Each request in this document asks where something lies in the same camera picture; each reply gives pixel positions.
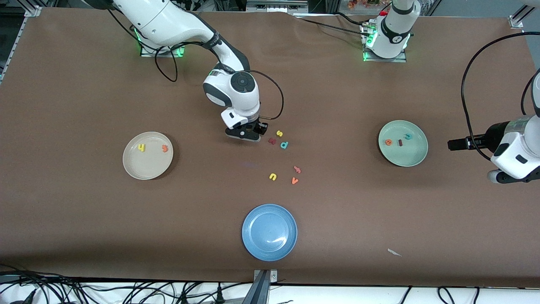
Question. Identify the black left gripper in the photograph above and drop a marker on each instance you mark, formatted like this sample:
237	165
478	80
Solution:
492	136

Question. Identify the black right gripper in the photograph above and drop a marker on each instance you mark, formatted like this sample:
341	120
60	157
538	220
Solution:
256	126

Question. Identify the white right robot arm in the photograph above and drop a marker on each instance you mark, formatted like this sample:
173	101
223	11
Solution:
168	21

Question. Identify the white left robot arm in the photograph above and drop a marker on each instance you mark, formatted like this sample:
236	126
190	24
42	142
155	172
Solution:
519	152

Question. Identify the green plate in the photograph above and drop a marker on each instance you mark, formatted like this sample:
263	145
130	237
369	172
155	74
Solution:
403	156

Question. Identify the blue plate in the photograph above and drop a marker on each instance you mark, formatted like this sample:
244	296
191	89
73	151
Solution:
270	232

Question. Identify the brown paper table cover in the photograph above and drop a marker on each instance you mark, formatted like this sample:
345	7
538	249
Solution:
337	211

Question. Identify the beige plate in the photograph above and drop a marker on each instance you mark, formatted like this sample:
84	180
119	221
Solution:
147	166

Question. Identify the grey metal box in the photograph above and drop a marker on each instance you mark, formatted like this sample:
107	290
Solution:
276	5

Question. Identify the white paper scrap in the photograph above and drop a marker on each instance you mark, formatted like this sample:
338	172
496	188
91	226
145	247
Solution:
393	252

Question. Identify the orange dried flowers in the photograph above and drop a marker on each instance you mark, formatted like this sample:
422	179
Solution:
363	3

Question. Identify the black power plug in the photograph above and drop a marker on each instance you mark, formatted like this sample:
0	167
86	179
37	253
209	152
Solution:
219	297
183	299

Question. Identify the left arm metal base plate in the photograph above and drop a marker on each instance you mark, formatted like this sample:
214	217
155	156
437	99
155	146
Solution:
398	60

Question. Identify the aluminium profile with corner bracket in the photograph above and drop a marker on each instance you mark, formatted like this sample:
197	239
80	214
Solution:
517	21

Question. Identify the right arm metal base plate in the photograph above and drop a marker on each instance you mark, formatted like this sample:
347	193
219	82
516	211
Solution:
147	54

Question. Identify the metal camera post with bracket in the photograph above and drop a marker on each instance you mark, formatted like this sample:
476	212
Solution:
261	291

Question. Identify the long aluminium side rail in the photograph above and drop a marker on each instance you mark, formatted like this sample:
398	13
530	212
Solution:
21	33

